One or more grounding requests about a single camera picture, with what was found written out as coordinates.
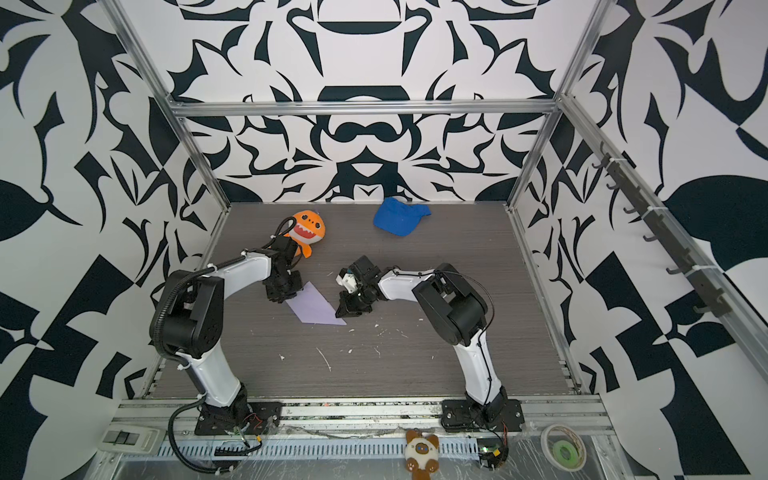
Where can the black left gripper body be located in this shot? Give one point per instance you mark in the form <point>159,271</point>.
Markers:
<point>295,275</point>

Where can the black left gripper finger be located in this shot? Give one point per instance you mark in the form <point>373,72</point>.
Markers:
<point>274,293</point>
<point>290,288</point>

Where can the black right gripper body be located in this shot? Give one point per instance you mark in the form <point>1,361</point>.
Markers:
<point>363,293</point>

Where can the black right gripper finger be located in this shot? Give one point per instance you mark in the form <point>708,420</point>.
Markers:
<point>364,305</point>
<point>348,306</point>

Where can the lilac square paper sheet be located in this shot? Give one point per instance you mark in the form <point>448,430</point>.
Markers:
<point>311,307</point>

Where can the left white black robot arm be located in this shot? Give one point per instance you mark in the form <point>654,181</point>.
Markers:
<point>188,322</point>

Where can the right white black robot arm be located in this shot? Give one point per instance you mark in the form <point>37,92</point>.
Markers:
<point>456,311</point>

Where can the orange shark plush toy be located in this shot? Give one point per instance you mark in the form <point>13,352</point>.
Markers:
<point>308,229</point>

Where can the blue cap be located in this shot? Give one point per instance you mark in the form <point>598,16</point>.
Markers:
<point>399,218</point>

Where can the brown white plush toy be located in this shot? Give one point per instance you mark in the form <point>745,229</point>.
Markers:
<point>421,454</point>

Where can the small black electronics board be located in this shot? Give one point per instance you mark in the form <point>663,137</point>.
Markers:
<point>492,452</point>

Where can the white power strip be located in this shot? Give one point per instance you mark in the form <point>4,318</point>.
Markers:
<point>132,439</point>

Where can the tape roll with green core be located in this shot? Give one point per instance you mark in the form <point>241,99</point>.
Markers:
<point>563,448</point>

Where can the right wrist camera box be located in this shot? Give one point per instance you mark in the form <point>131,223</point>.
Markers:
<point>348,280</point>

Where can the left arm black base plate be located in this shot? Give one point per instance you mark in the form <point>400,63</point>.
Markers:
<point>252,418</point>

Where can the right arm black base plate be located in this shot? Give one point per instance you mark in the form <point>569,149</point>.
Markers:
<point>466,415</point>

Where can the black wall hook rail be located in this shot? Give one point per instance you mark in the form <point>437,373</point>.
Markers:
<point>659,221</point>

